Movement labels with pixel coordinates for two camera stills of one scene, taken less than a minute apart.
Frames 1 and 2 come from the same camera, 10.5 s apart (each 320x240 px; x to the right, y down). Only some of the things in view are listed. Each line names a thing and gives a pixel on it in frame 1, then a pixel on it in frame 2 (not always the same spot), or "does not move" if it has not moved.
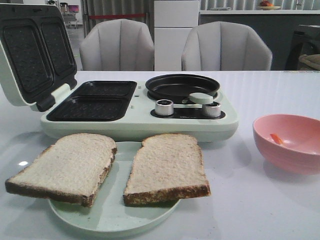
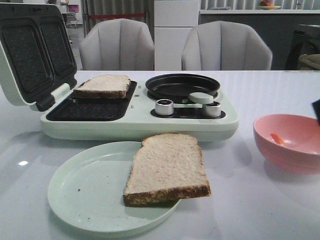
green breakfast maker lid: [36, 55] does not move
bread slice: [72, 169] to [104, 86]
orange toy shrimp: [276, 139] does not move
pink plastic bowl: [290, 142] does not move
